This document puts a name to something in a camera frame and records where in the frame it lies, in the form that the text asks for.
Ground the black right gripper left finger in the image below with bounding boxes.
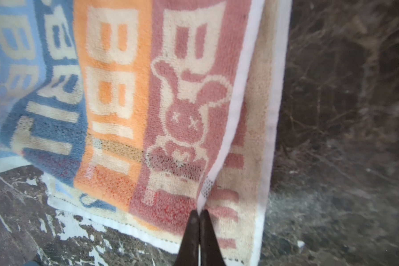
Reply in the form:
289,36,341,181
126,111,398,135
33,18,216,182
174,210,200,266

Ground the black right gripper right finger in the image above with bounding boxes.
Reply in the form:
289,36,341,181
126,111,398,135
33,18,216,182
199,209,226,266

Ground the striped rabbit text towel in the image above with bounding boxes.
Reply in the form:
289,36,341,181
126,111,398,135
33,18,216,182
0,1,292,266

